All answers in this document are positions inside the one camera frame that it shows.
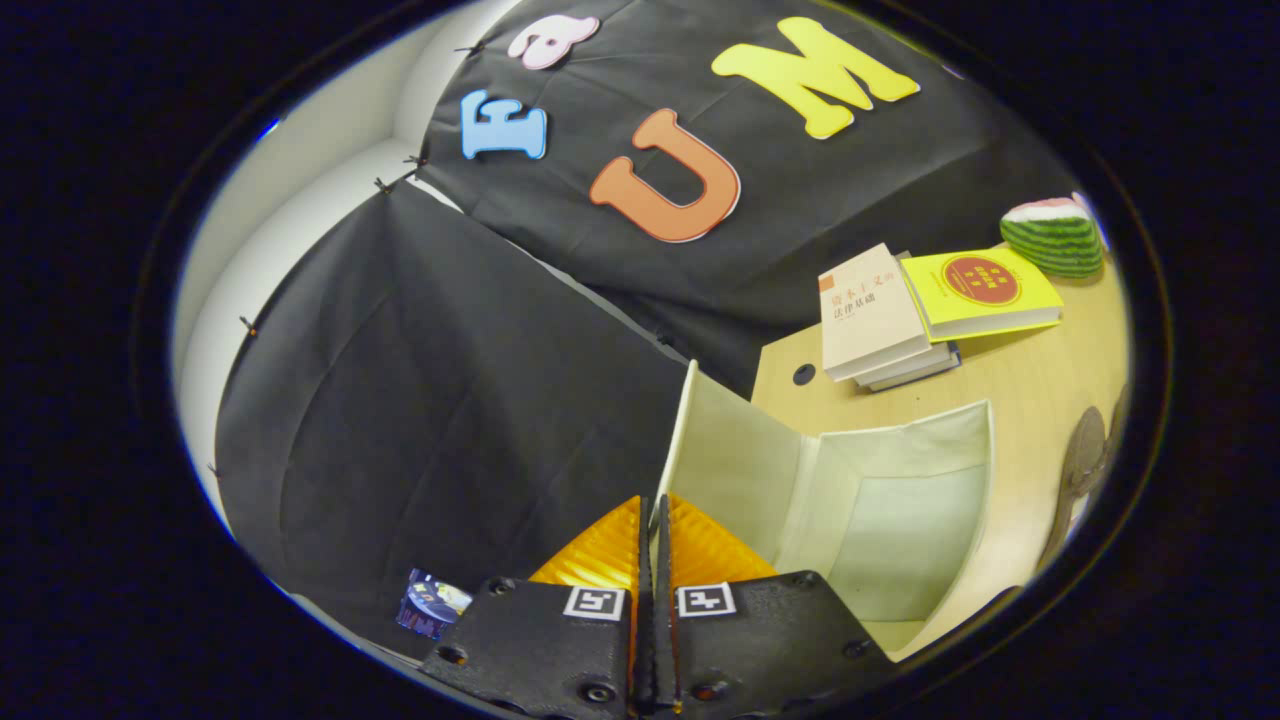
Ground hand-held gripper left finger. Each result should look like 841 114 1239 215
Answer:
420 495 656 720

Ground yellow book with red circle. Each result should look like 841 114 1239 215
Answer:
900 247 1064 343

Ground black backdrop cloth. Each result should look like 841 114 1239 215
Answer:
215 0 1086 641

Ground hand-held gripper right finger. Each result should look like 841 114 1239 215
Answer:
652 495 896 720

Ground watermelon slice plush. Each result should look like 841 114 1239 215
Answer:
1000 196 1104 279

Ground beige book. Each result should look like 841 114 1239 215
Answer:
818 243 933 383

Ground cream fabric storage box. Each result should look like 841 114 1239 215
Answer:
650 360 996 661

